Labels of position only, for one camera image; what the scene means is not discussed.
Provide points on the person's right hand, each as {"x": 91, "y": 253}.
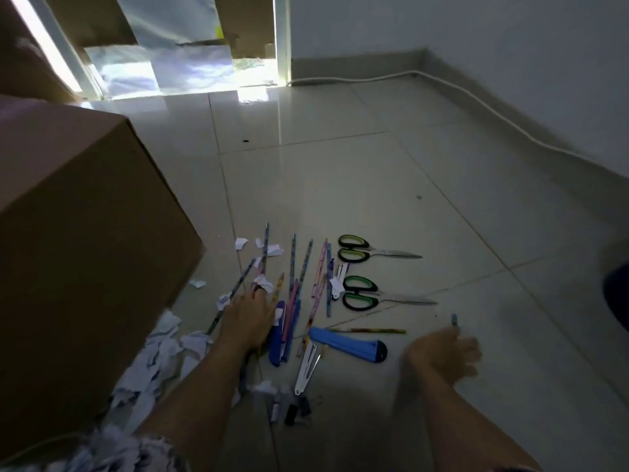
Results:
{"x": 442, "y": 353}

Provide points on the person's left hand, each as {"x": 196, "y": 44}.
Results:
{"x": 245, "y": 321}

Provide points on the blue stapler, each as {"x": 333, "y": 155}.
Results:
{"x": 277, "y": 344}

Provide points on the bunch of patterned pencils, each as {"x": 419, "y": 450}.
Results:
{"x": 293, "y": 270}

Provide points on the silver stapler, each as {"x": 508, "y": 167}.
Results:
{"x": 304, "y": 371}

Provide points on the yellow patterned pencil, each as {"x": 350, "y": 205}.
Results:
{"x": 368, "y": 331}

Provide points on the small white bottle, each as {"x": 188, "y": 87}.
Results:
{"x": 276, "y": 408}

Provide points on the purple and white stapler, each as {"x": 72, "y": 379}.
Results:
{"x": 336, "y": 285}

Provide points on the blue utility knife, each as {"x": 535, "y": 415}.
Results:
{"x": 344, "y": 341}

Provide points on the pile of white paper scraps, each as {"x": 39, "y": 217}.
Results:
{"x": 147, "y": 368}

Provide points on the brown cardboard box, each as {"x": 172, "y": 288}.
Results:
{"x": 88, "y": 240}
{"x": 24, "y": 58}

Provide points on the person's right forearm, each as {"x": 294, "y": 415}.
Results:
{"x": 442, "y": 427}

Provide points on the person's left forearm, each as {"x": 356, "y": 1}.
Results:
{"x": 196, "y": 408}

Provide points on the brown cardboard sheet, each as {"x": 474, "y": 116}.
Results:
{"x": 245, "y": 24}
{"x": 88, "y": 19}

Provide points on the flattened brown cardboard box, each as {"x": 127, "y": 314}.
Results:
{"x": 24, "y": 58}

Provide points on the white door frame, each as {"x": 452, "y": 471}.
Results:
{"x": 49, "y": 44}
{"x": 282, "y": 39}

